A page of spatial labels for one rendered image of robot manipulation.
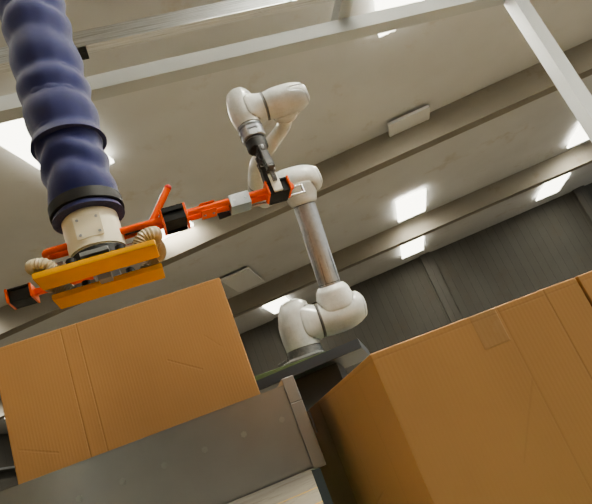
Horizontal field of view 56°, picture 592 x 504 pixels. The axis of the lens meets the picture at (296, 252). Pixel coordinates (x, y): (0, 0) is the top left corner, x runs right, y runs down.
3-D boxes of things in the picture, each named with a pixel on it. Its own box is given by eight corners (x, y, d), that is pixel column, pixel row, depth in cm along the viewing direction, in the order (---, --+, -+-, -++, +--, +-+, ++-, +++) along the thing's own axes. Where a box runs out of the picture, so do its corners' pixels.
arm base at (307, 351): (286, 371, 253) (282, 359, 255) (331, 354, 249) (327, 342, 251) (274, 371, 236) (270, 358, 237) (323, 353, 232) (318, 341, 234)
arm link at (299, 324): (286, 356, 251) (272, 310, 257) (325, 343, 252) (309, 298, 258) (285, 352, 236) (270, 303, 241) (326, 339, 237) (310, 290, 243)
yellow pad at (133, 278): (52, 300, 169) (48, 285, 171) (61, 309, 178) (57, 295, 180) (162, 267, 177) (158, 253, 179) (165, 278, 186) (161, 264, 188)
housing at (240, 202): (231, 207, 179) (227, 195, 181) (231, 216, 185) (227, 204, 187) (252, 201, 181) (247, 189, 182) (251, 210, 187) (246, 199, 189)
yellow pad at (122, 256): (32, 280, 152) (28, 263, 153) (43, 291, 161) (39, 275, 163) (156, 244, 160) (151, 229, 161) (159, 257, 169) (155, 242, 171)
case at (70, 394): (23, 513, 128) (-10, 350, 141) (70, 504, 165) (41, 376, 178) (269, 418, 142) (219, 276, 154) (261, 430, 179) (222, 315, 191)
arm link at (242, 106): (233, 123, 190) (269, 111, 192) (219, 87, 195) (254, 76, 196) (237, 140, 201) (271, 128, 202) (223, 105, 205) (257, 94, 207)
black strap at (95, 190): (40, 208, 163) (37, 196, 164) (61, 239, 184) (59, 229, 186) (118, 188, 168) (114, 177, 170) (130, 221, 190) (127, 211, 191)
